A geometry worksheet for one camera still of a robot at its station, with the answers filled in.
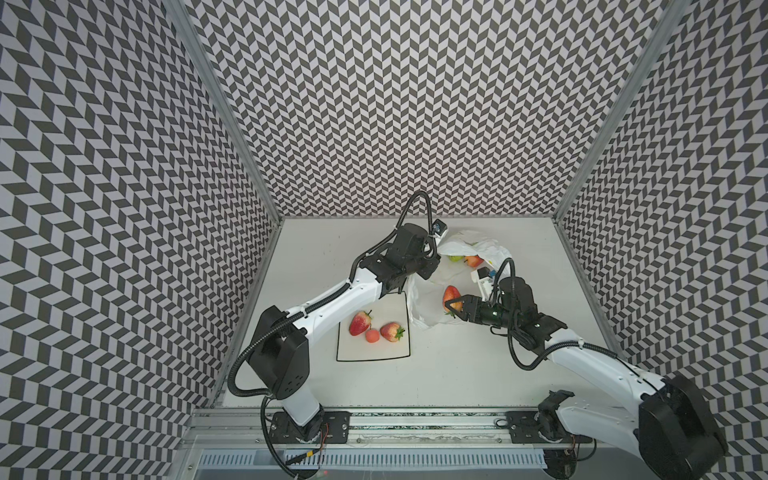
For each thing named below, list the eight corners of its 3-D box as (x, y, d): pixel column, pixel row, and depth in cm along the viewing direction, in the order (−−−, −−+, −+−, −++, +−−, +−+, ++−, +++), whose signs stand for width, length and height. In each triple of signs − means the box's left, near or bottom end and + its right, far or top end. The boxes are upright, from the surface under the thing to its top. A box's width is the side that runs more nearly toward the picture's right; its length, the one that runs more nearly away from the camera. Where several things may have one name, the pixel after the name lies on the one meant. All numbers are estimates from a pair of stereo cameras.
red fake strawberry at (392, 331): (380, 334, 88) (379, 329, 85) (387, 324, 91) (387, 318, 87) (396, 345, 86) (396, 339, 83) (403, 333, 89) (404, 328, 86)
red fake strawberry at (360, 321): (346, 331, 89) (344, 327, 86) (363, 309, 94) (362, 304, 91) (358, 339, 87) (356, 335, 85) (375, 316, 92) (374, 311, 90)
